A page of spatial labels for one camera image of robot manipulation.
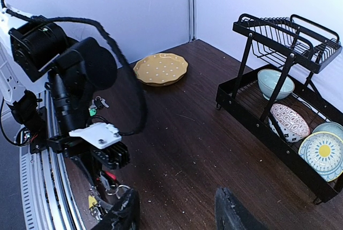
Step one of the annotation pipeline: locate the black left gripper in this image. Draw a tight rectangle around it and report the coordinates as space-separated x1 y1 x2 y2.
47 135 102 195

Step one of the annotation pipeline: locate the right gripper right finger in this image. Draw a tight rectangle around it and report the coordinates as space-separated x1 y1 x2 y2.
214 188 267 230

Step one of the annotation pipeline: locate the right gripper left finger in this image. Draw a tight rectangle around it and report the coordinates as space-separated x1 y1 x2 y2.
96 189 140 230

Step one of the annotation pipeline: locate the large keyring with red handle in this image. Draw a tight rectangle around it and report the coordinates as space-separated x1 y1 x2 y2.
87 169 132 221

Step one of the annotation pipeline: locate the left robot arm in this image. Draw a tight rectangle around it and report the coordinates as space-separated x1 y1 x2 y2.
1 2 117 186

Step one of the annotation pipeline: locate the green tagged key bunch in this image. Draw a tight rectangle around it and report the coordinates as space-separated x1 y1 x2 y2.
88 96 109 116

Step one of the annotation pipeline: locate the left base circuit board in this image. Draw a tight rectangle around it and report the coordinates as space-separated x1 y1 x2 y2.
14 127 33 147

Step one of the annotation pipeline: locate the pink patterned bowl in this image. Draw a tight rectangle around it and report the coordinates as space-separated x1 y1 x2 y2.
270 103 310 143

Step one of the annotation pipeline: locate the yellow daisy plate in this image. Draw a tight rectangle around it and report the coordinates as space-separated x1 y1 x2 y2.
298 131 342 182

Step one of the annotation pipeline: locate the pale green plate behind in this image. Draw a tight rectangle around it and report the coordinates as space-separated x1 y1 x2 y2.
312 122 343 139

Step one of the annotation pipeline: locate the celadon green bowl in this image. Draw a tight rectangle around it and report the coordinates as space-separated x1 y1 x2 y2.
257 69 295 100

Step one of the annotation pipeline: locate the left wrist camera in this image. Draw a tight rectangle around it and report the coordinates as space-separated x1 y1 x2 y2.
69 122 130 170

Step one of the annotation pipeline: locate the aluminium front rail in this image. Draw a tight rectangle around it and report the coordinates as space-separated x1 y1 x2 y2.
18 90 86 230

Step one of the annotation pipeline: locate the black wire dish rack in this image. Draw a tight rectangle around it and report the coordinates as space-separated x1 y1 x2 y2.
216 13 342 204

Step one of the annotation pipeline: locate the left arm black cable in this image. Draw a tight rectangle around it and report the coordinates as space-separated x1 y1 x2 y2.
0 0 148 147

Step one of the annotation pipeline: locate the left aluminium frame post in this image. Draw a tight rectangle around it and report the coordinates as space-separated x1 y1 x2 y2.
188 0 197 42

